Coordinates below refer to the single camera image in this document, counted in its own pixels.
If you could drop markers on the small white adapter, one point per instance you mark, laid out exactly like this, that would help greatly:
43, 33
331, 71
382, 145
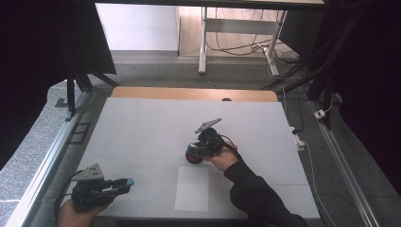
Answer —
320, 114

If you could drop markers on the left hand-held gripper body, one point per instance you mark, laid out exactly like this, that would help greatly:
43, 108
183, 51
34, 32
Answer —
90, 192

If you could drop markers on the blue stamp cap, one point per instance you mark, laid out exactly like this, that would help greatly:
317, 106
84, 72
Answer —
130, 182

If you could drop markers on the black table grommet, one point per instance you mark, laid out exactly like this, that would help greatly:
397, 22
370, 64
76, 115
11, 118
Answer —
226, 99

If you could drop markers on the black curtain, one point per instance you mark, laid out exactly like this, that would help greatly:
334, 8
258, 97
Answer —
34, 63
372, 94

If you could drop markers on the white desk frame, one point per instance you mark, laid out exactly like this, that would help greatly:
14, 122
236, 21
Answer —
239, 26

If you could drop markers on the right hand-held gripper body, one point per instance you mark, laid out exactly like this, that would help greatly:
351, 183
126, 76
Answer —
211, 142

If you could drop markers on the wooden table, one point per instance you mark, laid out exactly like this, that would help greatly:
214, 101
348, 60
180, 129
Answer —
176, 93

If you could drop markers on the white paper sheet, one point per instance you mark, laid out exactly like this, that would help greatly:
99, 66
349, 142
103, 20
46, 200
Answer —
192, 189

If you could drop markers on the round red ink pad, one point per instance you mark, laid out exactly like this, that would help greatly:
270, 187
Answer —
195, 160

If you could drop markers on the black metal stand struts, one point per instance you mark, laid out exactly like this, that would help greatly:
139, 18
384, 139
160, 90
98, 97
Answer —
71, 94

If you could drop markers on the aluminium rail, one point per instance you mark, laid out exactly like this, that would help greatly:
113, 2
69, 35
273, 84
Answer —
47, 164
343, 164

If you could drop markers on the large white board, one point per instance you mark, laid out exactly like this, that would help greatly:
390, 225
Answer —
142, 132

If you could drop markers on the white power strip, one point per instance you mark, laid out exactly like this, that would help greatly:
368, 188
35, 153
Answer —
298, 141

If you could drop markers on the person's right hand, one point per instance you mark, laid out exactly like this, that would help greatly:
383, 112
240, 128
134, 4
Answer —
223, 160

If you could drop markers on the white cabinet panel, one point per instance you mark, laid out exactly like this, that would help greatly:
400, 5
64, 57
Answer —
135, 26

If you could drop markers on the person's left hand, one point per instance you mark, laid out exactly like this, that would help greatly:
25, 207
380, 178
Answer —
74, 217

